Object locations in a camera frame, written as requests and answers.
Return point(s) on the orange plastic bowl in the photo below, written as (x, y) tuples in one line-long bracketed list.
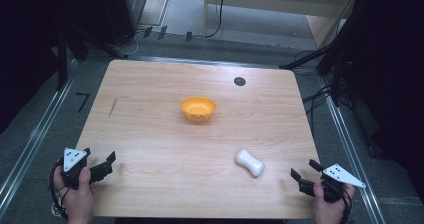
[(198, 108)]

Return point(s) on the dark curtain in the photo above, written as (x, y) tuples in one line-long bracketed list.
[(23, 44), (393, 84)]

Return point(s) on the person's right hand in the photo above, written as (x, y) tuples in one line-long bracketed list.
[(328, 212)]

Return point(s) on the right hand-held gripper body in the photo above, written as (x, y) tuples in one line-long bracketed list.
[(340, 175)]

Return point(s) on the black metal stand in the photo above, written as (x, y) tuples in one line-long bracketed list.
[(336, 77), (62, 60)]

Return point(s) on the white bone-shaped soap bar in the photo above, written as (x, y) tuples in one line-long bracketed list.
[(250, 162)]

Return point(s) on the black round table grommet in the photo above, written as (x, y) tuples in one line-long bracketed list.
[(239, 81)]

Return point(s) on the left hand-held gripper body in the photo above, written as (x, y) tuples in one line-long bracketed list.
[(70, 158)]

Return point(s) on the black cabinet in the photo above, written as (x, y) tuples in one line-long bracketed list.
[(116, 10)]

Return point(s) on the person's left hand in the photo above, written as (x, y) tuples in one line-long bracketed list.
[(76, 200)]

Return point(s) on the metal floor rail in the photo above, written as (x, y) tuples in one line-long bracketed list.
[(206, 62), (350, 144), (33, 144)]

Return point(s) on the black tape strip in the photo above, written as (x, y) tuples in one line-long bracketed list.
[(162, 32), (147, 31), (188, 36)]

